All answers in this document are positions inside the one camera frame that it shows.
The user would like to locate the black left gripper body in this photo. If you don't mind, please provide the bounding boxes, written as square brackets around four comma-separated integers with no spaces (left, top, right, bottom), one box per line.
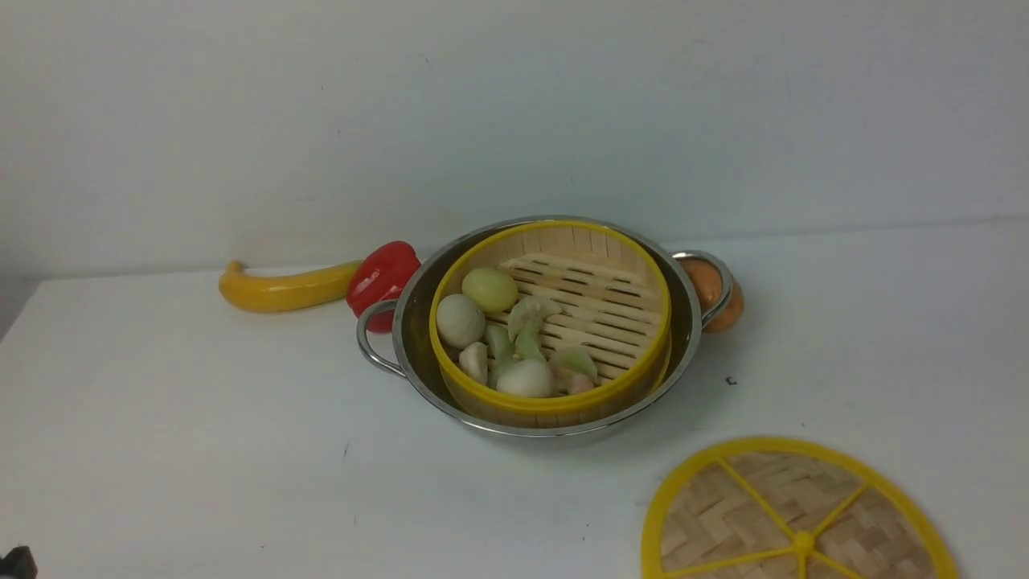
[0,545,39,579]

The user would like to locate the yellow bamboo steamer basket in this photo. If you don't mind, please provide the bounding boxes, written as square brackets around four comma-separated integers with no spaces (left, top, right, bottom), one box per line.
[428,219,671,429]

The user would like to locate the yellow woven steamer lid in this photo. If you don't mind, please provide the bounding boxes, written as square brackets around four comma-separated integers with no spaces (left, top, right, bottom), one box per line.
[640,437,961,578]

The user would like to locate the stainless steel pot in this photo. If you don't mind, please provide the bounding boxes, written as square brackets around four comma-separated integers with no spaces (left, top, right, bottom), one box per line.
[357,216,732,440]

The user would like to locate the yellow toy banana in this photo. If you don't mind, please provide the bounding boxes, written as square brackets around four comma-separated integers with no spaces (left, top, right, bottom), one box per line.
[218,261,363,313]

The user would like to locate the red toy bell pepper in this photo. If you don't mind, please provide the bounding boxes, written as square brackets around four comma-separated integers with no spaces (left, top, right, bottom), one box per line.
[346,240,421,318]

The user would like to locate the white toy bun left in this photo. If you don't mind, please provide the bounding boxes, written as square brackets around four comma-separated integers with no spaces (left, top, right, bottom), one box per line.
[435,294,486,351]

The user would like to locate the white toy bun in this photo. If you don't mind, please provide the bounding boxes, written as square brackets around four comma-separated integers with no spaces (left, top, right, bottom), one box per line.
[495,359,556,399]
[435,294,486,351]

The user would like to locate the green toy dumpling bottom-left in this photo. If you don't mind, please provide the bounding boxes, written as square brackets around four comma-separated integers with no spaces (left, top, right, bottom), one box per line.
[484,325,517,389]

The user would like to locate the white toy bun centre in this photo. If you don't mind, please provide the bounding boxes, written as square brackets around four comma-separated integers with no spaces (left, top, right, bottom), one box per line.
[495,359,556,399]

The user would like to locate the yellow toy bun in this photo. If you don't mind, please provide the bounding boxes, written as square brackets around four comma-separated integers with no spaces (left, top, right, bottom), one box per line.
[461,268,519,313]

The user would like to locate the green toy dumpling lower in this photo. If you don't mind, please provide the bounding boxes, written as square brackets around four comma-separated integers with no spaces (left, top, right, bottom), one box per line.
[515,320,547,363]

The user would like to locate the pale green toy dumpling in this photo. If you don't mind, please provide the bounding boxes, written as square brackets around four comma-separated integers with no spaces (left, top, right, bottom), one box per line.
[507,294,563,342]

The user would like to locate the pink white toy dumpling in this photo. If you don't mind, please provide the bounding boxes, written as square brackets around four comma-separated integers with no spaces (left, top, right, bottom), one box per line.
[565,372,596,396]

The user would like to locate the green toy dumpling upper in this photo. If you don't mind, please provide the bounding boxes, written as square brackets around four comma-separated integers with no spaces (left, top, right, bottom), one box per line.
[549,346,600,384]

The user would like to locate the orange toy potato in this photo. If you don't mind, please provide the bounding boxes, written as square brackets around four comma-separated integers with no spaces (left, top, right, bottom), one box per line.
[678,259,745,334]

